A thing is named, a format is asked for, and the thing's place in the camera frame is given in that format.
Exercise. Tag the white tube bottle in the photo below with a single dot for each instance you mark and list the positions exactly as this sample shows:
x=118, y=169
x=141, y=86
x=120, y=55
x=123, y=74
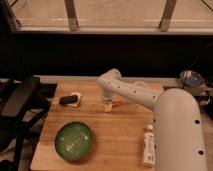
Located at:
x=149, y=150

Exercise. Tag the green ceramic bowl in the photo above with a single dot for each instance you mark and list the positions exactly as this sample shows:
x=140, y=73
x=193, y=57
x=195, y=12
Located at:
x=73, y=141

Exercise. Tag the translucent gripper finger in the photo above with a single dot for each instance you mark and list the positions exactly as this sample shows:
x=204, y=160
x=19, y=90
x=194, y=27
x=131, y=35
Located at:
x=108, y=107

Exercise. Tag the black block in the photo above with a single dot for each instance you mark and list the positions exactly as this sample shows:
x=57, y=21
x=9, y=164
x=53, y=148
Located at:
x=68, y=99

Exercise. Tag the white napkin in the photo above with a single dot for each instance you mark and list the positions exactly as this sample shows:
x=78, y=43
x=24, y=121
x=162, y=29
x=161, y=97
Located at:
x=76, y=104

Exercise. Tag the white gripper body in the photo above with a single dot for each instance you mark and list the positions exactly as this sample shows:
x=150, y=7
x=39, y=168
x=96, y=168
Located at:
x=107, y=98

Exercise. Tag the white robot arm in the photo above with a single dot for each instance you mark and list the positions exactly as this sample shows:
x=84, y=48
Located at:
x=178, y=135

